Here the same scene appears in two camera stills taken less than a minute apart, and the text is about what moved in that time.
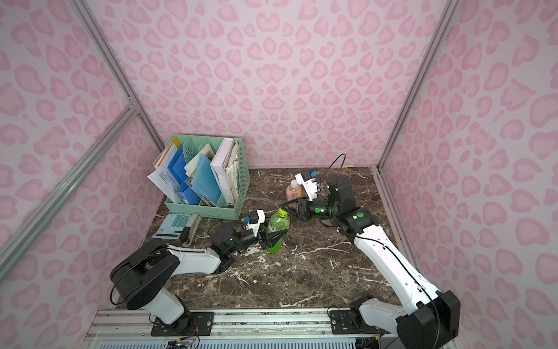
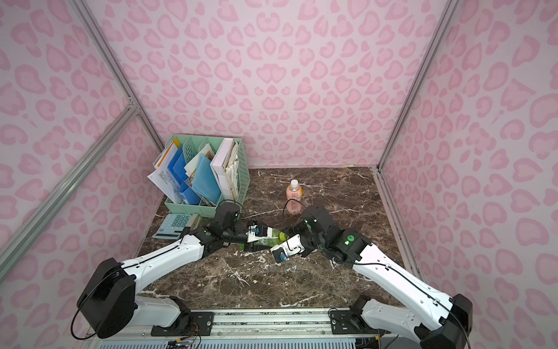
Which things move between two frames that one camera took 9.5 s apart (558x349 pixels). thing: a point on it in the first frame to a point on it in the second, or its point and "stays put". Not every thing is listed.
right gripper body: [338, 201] to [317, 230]
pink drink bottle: [294, 191] stays put
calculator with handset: [177, 226] stays put
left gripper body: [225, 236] to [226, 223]
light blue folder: [205, 182] stays put
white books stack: [225, 163] stays put
